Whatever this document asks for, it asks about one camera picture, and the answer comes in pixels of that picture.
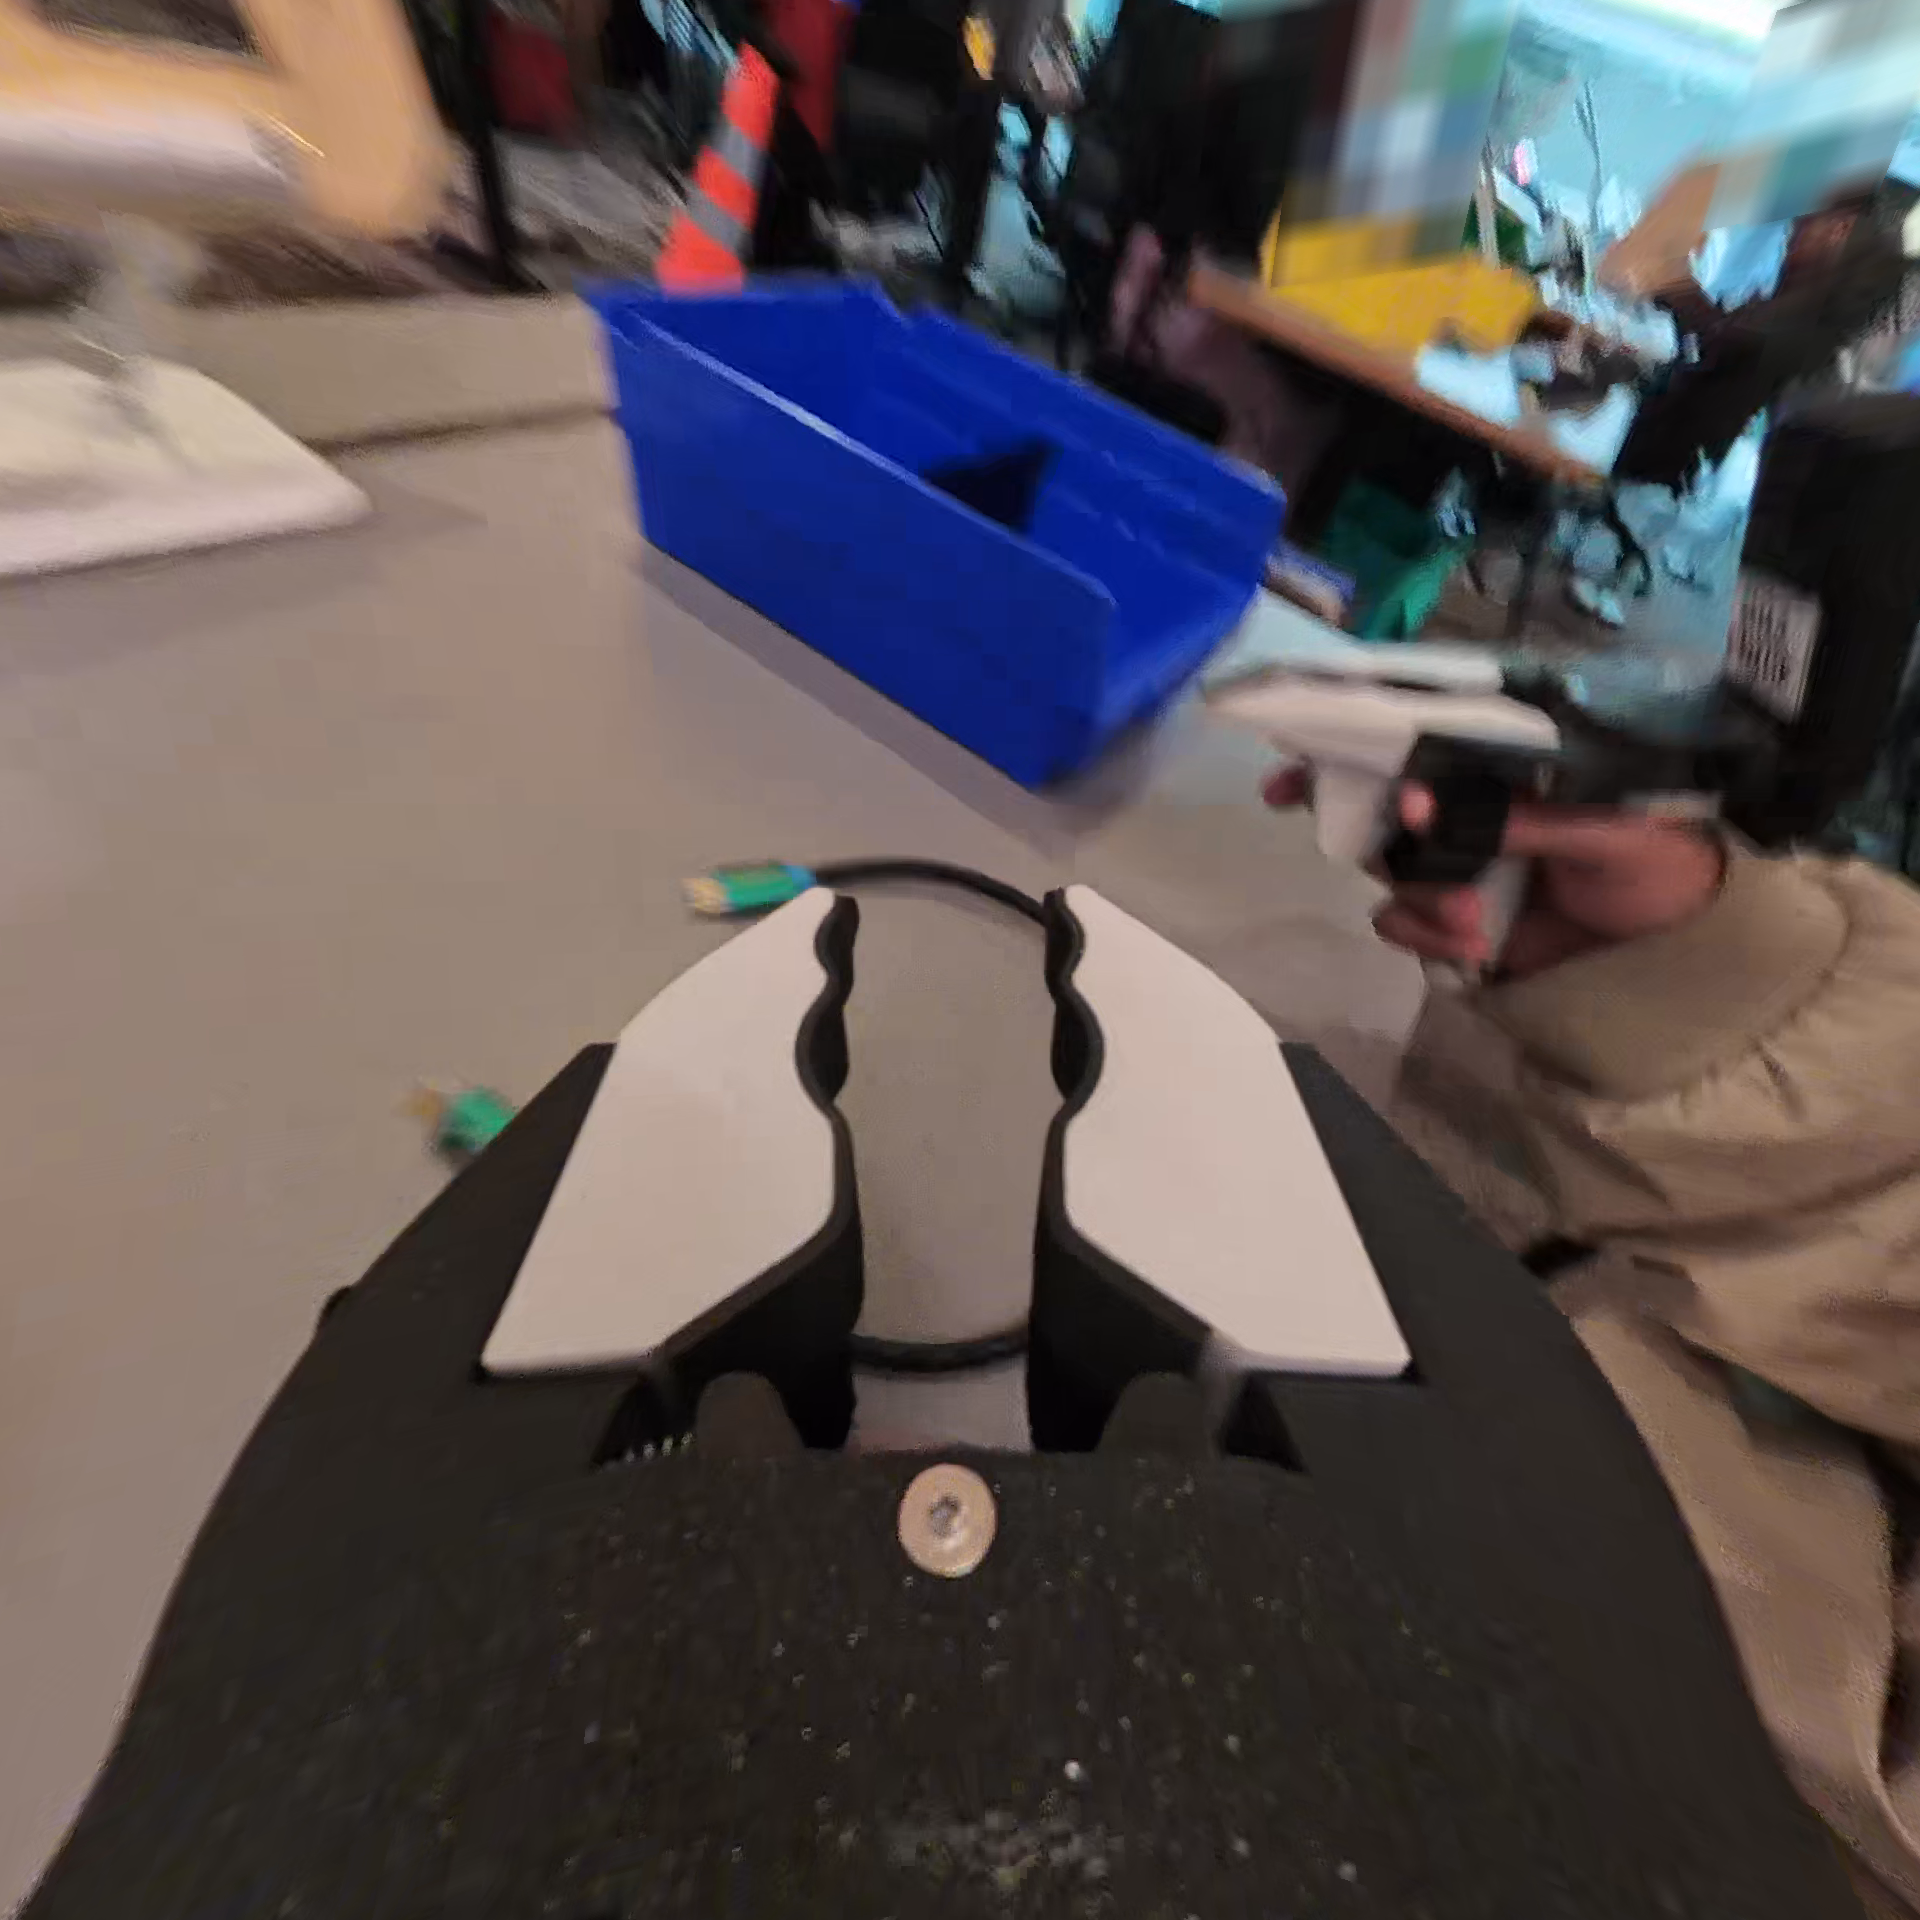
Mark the wooden laptop stand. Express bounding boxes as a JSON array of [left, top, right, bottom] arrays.
[[0, 0, 453, 577]]

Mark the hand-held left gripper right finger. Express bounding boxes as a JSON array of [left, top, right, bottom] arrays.
[[1031, 884, 1414, 1449]]

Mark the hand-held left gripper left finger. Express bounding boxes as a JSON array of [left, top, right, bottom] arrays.
[[480, 884, 867, 1449]]

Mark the orange traffic cone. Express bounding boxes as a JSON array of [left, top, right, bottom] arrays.
[[655, 41, 781, 295]]

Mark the blue storage bin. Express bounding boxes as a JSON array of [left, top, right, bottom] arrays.
[[585, 276, 1288, 789]]

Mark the black braided HDMI cable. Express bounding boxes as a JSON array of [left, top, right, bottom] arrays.
[[405, 857, 1052, 1374]]

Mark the long wooden table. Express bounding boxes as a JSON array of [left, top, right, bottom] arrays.
[[1191, 256, 1614, 633]]

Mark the person's beige jacket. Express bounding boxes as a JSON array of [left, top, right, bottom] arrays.
[[1568, 1289, 1920, 1920]]

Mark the person's right hand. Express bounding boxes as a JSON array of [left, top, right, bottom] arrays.
[[1366, 809, 1731, 986]]

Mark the person's right forearm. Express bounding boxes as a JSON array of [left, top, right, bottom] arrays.
[[1400, 839, 1920, 1449]]

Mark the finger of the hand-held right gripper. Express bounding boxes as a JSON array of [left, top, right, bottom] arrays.
[[1199, 644, 1511, 706], [1217, 692, 1566, 865]]

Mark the yellow storage bin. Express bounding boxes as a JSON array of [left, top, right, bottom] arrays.
[[1267, 209, 1537, 354]]

